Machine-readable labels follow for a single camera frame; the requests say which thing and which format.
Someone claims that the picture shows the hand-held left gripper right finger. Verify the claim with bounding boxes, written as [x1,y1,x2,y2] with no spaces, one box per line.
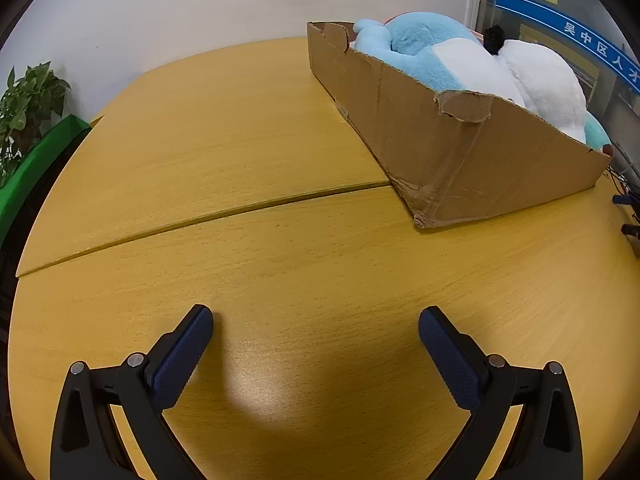
[419,306,584,480]

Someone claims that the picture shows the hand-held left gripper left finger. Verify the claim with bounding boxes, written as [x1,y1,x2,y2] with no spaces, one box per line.
[50,304,215,480]

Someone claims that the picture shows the brown cardboard box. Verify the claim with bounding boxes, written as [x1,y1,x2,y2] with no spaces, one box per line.
[306,21,613,229]

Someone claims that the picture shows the white plush toy black ears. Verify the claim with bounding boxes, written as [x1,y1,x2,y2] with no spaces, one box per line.
[482,25,613,157]

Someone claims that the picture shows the light blue plush toy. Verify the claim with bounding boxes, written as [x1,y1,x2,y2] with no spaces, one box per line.
[351,11,526,106]

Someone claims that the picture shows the green planter box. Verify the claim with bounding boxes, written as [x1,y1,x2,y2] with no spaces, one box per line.
[0,115,93,251]

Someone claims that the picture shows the green potted plant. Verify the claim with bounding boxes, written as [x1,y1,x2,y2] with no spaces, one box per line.
[0,61,72,186]

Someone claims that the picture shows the blue banner sign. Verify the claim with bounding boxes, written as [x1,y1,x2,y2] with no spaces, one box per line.
[495,0,640,93]

